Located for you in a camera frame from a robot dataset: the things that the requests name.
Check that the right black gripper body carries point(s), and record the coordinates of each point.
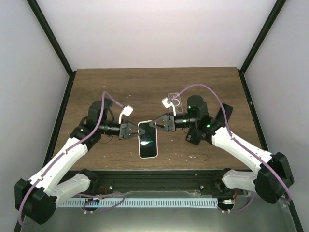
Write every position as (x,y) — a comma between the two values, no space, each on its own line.
(171,123)

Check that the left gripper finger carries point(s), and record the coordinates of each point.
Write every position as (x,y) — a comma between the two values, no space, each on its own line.
(134,128)
(134,134)

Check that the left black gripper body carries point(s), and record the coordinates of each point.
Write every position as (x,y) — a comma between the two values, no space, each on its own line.
(123,131)

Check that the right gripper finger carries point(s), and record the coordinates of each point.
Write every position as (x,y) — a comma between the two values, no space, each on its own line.
(159,121)
(158,127)

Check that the beige phone case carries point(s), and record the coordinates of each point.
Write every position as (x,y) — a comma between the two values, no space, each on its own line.
(148,140)

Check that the clear magsafe phone case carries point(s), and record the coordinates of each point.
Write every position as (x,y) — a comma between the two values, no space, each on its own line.
(177,102)

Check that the black phone case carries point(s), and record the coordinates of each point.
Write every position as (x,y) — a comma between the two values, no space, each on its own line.
(193,136)

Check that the red-cased smartphone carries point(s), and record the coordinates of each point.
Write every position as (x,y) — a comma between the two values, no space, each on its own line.
(227,112)

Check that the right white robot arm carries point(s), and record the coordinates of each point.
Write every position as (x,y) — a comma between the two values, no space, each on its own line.
(270,174)

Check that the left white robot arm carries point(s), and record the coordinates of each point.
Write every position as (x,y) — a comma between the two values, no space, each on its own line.
(39,196)

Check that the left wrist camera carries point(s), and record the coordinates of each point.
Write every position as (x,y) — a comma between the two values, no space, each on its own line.
(126,111)

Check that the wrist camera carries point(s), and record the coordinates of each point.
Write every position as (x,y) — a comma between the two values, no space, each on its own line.
(167,103)
(126,111)

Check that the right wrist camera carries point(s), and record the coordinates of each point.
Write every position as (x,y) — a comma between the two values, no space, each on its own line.
(167,103)

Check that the black aluminium frame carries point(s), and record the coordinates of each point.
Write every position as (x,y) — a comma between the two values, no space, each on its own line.
(151,180)

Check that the light blue slotted cable duct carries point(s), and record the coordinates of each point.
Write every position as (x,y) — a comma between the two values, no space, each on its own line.
(143,203)

